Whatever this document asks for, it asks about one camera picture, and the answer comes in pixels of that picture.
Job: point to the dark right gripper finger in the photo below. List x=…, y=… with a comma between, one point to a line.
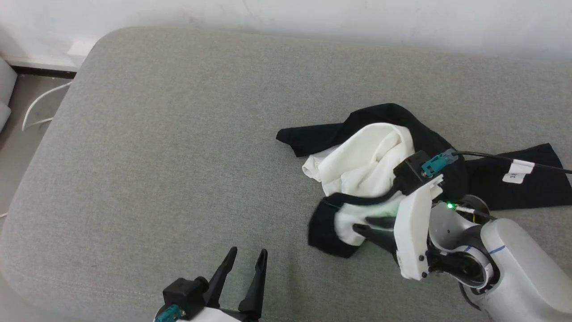
x=384, y=221
x=380, y=239

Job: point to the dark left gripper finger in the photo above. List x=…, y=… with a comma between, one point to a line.
x=257, y=290
x=221, y=281

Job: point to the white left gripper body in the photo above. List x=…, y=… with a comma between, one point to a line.
x=219, y=315

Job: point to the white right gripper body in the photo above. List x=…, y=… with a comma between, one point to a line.
x=411, y=232

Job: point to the black and white shirt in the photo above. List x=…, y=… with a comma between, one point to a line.
x=366, y=156

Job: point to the grey-green fabric sofa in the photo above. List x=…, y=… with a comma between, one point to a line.
x=178, y=179

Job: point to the dark baseboard strip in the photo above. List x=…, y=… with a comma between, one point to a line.
x=44, y=71

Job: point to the white appliance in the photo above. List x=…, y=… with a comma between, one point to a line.
x=5, y=89

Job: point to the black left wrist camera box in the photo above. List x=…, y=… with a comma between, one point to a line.
x=183, y=293

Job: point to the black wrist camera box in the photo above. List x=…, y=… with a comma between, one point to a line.
x=183, y=293
x=409, y=172

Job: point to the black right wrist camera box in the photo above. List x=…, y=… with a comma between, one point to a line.
x=409, y=172

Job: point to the white wall box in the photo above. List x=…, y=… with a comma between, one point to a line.
x=81, y=47

